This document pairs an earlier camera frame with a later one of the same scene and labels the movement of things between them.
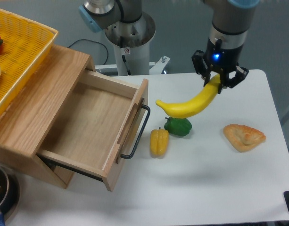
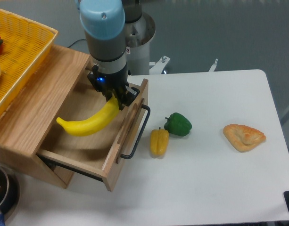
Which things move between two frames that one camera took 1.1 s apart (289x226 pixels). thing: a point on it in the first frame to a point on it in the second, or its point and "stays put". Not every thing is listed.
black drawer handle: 141,135 stays put
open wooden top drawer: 94,126 stays put
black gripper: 222,58 to 109,84
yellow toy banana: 197,106 to 79,128
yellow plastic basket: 25,44 stays put
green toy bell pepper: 177,126 stays put
